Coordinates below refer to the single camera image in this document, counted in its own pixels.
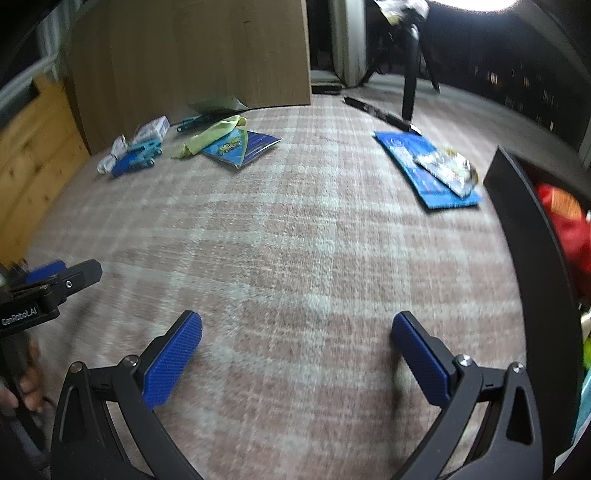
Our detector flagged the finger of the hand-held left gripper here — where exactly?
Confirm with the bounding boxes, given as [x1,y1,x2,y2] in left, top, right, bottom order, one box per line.
[11,259,103,308]
[24,260,68,284]

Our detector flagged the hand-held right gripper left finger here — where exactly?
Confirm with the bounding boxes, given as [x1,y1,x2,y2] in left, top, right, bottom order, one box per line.
[50,310,204,480]

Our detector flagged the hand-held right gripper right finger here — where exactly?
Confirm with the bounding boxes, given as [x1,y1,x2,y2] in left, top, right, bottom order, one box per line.
[390,311,543,480]

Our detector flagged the black container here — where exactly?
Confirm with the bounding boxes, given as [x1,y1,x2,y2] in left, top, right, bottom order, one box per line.
[482,144,591,480]

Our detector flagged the silver snack packet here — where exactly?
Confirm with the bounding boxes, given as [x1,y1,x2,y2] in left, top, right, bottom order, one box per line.
[414,148,478,199]

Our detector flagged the blue printed sheet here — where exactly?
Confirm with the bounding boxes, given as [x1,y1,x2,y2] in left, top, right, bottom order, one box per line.
[373,130,483,209]

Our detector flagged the person's left hand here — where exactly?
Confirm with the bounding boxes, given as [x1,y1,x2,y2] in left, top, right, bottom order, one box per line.
[0,339,47,416]

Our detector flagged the pine wood furniture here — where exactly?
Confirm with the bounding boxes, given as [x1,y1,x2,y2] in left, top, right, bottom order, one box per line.
[0,76,90,268]

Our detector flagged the white plastic packets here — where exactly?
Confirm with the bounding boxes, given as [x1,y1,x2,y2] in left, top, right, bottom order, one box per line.
[96,135,130,175]

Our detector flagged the teal clip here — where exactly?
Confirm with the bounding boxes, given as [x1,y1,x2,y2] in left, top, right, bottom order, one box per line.
[127,141,163,160]

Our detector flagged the small white box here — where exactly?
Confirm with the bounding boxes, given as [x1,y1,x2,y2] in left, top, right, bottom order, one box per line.
[134,116,169,144]

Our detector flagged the plaid blanket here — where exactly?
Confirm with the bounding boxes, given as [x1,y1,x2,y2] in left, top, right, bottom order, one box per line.
[25,78,578,480]

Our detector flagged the teal pen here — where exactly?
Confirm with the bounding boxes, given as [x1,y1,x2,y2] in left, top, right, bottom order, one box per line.
[177,115,213,134]

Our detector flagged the green cloth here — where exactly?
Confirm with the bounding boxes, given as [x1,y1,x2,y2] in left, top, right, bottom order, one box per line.
[171,114,247,160]

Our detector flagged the red snack bag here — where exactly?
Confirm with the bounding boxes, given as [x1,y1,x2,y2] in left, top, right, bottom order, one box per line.
[536,183,591,296]

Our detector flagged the blue cartoon packet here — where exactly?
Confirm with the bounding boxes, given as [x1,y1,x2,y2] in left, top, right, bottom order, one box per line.
[202,129,281,169]

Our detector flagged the light wooden cabinet panel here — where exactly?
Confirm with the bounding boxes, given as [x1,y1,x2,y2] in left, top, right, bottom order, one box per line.
[65,0,312,155]

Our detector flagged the long black strip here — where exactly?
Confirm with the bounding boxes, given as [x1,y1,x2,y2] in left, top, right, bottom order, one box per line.
[342,95,423,136]

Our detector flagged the black tripod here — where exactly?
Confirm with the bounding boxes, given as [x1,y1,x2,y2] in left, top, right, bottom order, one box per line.
[358,9,441,123]

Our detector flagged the white pillar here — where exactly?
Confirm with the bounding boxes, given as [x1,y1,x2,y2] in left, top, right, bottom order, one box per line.
[330,0,377,88]

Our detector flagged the bright lamp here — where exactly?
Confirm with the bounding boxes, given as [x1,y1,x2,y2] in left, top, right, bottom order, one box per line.
[427,0,520,12]

